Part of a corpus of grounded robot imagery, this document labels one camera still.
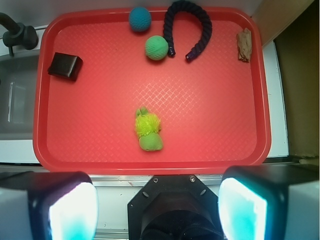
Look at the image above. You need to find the black faucet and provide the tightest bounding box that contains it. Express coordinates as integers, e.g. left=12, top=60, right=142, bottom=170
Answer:
left=0, top=12, right=39, bottom=57

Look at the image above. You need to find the lime green plush toy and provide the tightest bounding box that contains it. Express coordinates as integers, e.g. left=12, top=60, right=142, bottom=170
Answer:
left=135, top=106, right=164, bottom=152

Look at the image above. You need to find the blue textured ball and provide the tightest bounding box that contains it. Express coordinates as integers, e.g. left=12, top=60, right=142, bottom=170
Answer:
left=128, top=6, right=152, bottom=32

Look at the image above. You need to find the green textured ball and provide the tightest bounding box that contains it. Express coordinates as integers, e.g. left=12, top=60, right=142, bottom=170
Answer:
left=144, top=35, right=169, bottom=61

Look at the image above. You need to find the dark navy rope toy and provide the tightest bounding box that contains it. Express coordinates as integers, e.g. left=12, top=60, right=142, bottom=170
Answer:
left=163, top=0, right=213, bottom=62

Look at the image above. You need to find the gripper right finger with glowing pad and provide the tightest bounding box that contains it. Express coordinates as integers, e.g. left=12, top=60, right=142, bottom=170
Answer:
left=218, top=165, right=320, bottom=240

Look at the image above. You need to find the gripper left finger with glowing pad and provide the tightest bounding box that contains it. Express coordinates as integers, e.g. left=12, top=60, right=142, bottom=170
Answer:
left=0, top=171, right=99, bottom=240

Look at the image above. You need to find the brown bark piece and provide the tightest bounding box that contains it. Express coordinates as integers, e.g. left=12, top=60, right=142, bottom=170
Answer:
left=236, top=28, right=252, bottom=63

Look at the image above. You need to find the stainless steel sink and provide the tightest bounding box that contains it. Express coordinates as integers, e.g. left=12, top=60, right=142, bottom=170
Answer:
left=0, top=50, right=40, bottom=141

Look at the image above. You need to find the black folded wallet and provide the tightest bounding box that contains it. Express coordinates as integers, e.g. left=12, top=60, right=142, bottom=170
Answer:
left=47, top=52, right=83, bottom=82

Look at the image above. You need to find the black octagonal mount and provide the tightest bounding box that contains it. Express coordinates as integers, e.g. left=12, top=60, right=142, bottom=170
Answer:
left=127, top=175, right=224, bottom=240

